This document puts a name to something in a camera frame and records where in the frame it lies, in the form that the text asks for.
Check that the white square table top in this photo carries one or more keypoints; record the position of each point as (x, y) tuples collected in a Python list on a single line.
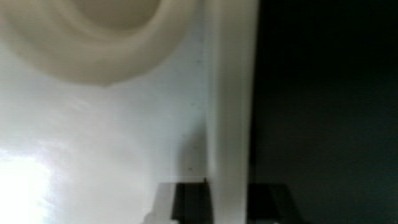
[(125, 108)]

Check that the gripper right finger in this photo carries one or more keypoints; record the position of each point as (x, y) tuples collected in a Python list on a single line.
[(273, 208)]

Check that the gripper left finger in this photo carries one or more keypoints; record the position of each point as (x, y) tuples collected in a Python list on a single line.
[(193, 209)]

